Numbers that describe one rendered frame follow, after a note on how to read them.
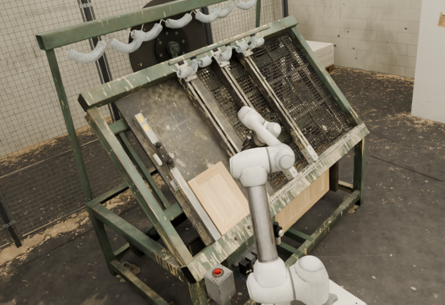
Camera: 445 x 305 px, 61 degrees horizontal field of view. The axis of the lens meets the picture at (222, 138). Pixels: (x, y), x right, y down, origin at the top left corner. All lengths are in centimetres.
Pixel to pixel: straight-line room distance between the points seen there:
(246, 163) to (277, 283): 59
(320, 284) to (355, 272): 155
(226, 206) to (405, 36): 557
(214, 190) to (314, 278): 95
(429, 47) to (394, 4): 194
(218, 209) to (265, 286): 76
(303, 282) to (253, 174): 55
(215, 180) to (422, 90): 398
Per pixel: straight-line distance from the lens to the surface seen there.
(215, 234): 246
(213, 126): 268
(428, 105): 598
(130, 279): 345
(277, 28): 355
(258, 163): 183
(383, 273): 353
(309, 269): 193
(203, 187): 252
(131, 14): 293
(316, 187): 369
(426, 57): 580
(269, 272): 192
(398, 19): 750
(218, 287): 219
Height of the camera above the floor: 253
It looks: 27 degrees down
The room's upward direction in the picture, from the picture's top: 9 degrees counter-clockwise
